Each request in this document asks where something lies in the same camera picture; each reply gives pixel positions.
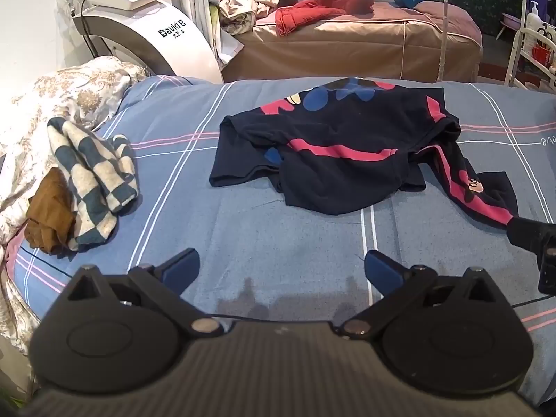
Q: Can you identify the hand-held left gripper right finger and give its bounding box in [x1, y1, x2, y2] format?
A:
[339, 250, 511, 340]

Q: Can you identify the red garment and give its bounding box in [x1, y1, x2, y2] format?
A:
[275, 0, 374, 38]

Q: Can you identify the white trolley rack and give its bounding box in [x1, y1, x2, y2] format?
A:
[504, 26, 556, 91]

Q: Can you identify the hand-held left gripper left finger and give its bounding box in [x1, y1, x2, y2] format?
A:
[65, 247, 222, 336]

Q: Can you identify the white pump bottle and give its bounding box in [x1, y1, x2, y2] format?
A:
[525, 1, 546, 48]

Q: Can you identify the crumpled beige cloth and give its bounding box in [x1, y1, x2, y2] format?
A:
[217, 0, 279, 36]

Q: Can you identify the blue white checkered cloth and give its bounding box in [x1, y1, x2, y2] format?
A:
[46, 116, 140, 252]

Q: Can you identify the white metal pole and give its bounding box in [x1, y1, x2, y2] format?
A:
[435, 0, 455, 82]

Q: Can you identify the floral beige quilt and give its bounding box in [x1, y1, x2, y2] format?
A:
[0, 56, 146, 357]

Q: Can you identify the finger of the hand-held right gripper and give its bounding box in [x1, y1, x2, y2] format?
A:
[506, 216, 556, 265]

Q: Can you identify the brown cloth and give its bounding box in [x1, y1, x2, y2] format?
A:
[24, 167, 79, 255]

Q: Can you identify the white beauty machine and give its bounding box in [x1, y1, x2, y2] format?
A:
[61, 0, 224, 81]

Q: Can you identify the navy cartoon print t-shirt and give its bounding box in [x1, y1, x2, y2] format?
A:
[208, 77, 520, 230]

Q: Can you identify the pink basin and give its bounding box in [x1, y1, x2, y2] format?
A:
[495, 14, 522, 40]

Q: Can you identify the tan covered massage bed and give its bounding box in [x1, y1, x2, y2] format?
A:
[221, 1, 484, 83]

